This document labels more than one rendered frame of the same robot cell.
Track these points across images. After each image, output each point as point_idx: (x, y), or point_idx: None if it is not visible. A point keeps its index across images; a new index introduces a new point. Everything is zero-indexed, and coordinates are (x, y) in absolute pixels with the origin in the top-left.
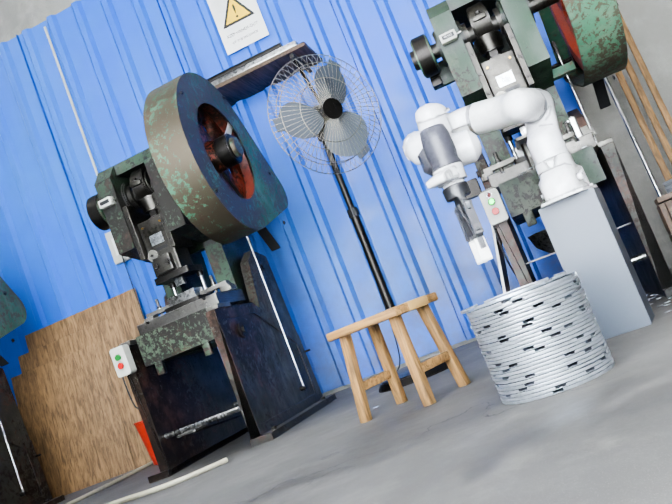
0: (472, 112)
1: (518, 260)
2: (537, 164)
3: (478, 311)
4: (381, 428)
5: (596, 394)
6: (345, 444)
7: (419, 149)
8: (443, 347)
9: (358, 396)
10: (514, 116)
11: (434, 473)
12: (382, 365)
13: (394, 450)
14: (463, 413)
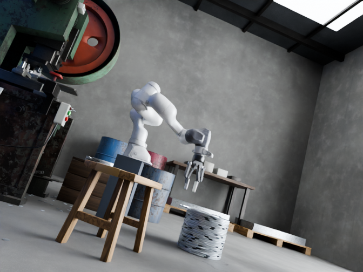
0: None
1: (44, 148)
2: (142, 141)
3: (228, 221)
4: (173, 269)
5: (235, 259)
6: None
7: (175, 115)
8: (114, 209)
9: (116, 236)
10: (159, 123)
11: None
12: (80, 205)
13: None
14: (205, 262)
